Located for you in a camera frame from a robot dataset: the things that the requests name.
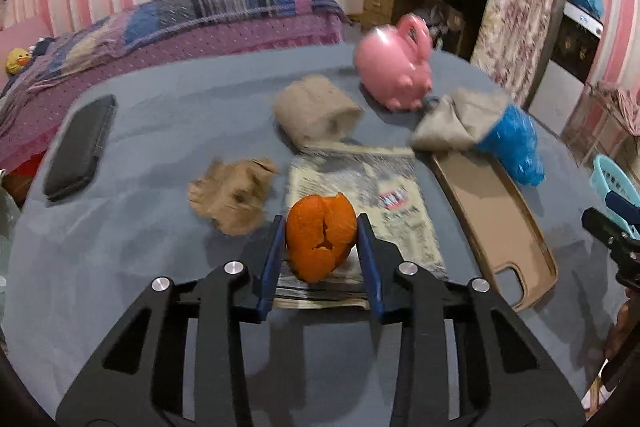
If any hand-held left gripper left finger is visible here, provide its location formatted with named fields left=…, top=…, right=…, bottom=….
left=56, top=214, right=286, bottom=427

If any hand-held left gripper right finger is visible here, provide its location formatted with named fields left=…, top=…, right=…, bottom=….
left=356, top=213, right=586, bottom=427

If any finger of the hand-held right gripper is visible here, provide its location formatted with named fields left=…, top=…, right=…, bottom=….
left=604, top=191, right=640, bottom=225
left=581, top=207, right=632, bottom=249

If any turquoise plastic basket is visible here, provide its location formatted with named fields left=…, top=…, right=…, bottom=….
left=588, top=155, right=640, bottom=240

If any large orange peel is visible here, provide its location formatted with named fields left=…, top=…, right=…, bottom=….
left=285, top=192, right=358, bottom=284

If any silver printed wrapper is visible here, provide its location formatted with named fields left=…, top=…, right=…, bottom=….
left=272, top=147, right=446, bottom=310

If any brown paper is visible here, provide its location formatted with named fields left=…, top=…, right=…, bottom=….
left=188, top=157, right=277, bottom=237

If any blue plastic bag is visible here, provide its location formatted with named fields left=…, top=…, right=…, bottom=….
left=477, top=103, right=546, bottom=186

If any cardboard paper roll tube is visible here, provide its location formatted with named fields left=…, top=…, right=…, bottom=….
left=273, top=75, right=363, bottom=151

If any beige paper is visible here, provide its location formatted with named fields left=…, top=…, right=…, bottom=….
left=410, top=88, right=511, bottom=152

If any pink cloth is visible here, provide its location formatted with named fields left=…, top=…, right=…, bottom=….
left=597, top=82, right=640, bottom=132

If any tan phone case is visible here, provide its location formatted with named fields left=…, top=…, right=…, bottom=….
left=430, top=151, right=558, bottom=313

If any white water dispenser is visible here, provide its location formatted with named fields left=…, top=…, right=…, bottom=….
left=527, top=0, right=606, bottom=138

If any pink piggy bank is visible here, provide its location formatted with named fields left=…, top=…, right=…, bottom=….
left=354, top=13, right=434, bottom=111

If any floral curtain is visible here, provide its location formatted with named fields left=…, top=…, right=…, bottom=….
left=470, top=0, right=556, bottom=108

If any black rectangular case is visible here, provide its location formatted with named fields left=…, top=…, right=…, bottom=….
left=42, top=94, right=117, bottom=202

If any bed with purple dotted cover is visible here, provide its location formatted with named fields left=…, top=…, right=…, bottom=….
left=0, top=0, right=351, bottom=172

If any striped patchwork quilt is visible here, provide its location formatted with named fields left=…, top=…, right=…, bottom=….
left=0, top=0, right=346, bottom=108

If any yellow duck plush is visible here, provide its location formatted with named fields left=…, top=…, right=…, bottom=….
left=5, top=48, right=31, bottom=75

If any pink headboard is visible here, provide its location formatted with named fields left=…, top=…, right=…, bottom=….
left=0, top=17, right=53, bottom=72

